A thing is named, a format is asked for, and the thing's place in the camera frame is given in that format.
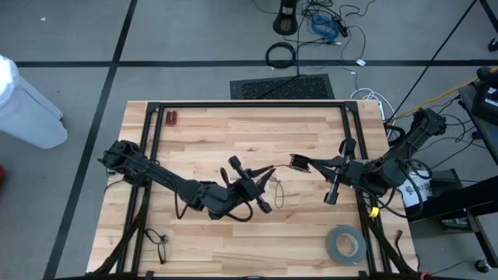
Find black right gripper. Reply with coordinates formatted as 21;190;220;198
309;138;374;205

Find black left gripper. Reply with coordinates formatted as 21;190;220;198
227;155;276;214

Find thin black braided cord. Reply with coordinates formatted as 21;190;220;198
268;165;296;210

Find white printed paper sign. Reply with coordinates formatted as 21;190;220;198
399;170;433;208

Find black floor mat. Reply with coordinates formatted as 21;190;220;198
229;73;336;100

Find black side cart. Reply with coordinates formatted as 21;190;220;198
404;83;498;269

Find clear safety glasses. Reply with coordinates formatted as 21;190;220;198
143;228;169;265

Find black power strip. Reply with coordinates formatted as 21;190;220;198
333;17;349;38

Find black floor stand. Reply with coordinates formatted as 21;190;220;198
272;0;300;36

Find black electronic device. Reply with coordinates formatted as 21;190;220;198
471;65;498;125

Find white plastic bin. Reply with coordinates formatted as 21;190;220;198
0;54;69;151

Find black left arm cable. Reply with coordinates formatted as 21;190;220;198
174;166;254;223

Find black cable with yellow tag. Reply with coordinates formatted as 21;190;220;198
356;158;433;219

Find black aluminium table frame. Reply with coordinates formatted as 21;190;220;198
87;100;419;280

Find grey duct tape roll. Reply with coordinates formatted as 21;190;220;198
324;225;367;267

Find white power cable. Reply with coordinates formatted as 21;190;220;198
349;87;395;122

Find brown braided cable end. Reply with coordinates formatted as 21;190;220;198
395;229;406;260

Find black coiled floor cable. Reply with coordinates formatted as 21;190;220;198
265;41;297;70

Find yellow floor cable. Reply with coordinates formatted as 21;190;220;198
392;66;498;121

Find blue coiled cable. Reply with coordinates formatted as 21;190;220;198
310;14;340;40

